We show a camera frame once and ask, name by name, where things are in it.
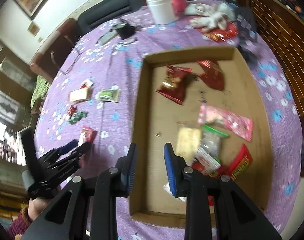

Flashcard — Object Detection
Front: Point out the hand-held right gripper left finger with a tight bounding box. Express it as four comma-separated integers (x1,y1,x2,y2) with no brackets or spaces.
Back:
21,143,139,240

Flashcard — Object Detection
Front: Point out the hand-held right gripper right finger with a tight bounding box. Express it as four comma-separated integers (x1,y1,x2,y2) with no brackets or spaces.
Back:
163,142,282,240

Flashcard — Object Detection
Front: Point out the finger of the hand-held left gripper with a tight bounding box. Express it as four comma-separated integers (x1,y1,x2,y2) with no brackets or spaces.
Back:
37,139,79,167
41,142,92,184

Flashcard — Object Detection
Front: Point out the yellow cracker packet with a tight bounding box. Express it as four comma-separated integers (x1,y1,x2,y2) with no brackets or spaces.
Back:
175,127,202,159
69,89,90,103

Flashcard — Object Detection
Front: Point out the white red-print snack packet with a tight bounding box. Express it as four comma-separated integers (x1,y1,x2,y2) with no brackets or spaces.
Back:
192,147,222,175

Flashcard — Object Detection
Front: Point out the clear green-edged rice cake packet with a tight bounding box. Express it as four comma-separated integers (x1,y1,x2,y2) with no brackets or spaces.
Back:
200,124,229,162

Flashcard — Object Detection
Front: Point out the shallow cardboard box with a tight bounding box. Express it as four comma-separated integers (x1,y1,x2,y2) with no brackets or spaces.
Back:
128,46,273,224

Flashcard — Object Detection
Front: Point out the large red snack packet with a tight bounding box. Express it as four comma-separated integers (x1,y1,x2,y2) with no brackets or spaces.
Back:
215,144,253,182

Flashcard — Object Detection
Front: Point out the long pink snack packet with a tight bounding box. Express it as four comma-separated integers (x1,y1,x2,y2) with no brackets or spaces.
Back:
197,104,253,141

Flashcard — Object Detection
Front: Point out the person's left forearm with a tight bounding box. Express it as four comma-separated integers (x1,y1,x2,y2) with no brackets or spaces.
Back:
6,209,36,240

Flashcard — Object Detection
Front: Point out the person's left hand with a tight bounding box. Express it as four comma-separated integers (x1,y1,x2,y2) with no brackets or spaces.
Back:
28,197,52,220

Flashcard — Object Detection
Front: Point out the green foil candy packet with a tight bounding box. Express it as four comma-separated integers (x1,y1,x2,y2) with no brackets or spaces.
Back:
69,111,88,125

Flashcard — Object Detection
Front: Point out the green snack packet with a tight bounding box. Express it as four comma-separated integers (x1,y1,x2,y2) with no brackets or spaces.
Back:
96,86,122,103

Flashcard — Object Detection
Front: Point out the green patterned cushion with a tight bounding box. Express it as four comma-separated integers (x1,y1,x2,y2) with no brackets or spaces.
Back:
29,75,51,108

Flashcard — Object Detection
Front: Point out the wooden glass-door cabinet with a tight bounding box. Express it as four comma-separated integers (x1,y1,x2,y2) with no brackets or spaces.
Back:
0,36,42,165

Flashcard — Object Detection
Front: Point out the purple floral tablecloth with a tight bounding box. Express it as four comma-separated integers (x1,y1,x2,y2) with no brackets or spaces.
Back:
33,0,303,240

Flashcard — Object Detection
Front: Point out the dark red foil snack bag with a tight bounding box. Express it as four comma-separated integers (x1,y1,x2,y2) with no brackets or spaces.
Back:
155,65,193,105
197,59,226,90

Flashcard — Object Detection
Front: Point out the brown chair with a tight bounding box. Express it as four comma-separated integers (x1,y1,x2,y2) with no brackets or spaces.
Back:
29,17,80,80

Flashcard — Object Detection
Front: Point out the small green booklet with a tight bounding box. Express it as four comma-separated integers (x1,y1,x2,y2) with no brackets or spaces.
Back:
97,31,118,45

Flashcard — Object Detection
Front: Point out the striped candy roll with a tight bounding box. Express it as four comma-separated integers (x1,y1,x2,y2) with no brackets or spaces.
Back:
114,38,139,47

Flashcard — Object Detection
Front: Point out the black sofa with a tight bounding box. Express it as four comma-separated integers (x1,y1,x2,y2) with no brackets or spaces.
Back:
77,0,226,32

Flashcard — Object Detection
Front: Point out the white plastic jar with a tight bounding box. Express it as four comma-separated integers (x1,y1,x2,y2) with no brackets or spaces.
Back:
146,0,178,25

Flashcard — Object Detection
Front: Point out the dark patterned garment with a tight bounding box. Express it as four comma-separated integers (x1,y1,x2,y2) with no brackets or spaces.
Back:
235,6,259,63

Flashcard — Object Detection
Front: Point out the wooden slatted cabinet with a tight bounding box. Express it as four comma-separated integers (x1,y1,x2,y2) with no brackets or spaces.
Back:
238,0,304,117

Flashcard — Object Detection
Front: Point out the black wire frame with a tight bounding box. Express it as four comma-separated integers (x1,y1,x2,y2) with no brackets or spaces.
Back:
50,35,80,75

